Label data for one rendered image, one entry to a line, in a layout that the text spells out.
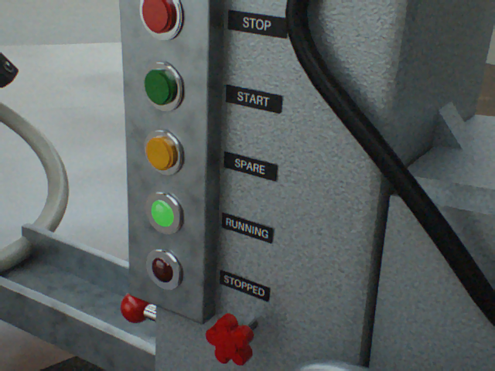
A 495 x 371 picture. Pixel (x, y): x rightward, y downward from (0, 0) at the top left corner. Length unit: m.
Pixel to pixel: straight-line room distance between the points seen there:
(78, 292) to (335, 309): 0.47
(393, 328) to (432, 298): 0.04
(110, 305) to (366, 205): 0.48
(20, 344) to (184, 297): 2.24
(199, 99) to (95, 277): 0.47
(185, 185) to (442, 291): 0.20
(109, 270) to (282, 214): 0.43
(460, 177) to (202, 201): 0.19
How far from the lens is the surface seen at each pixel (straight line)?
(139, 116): 0.53
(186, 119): 0.50
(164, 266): 0.55
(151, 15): 0.49
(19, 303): 0.84
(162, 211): 0.53
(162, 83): 0.49
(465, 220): 0.45
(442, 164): 0.49
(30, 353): 2.72
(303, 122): 0.46
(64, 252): 0.94
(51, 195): 1.06
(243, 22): 0.47
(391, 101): 0.44
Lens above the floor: 1.58
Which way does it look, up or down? 23 degrees down
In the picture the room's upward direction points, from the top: 3 degrees clockwise
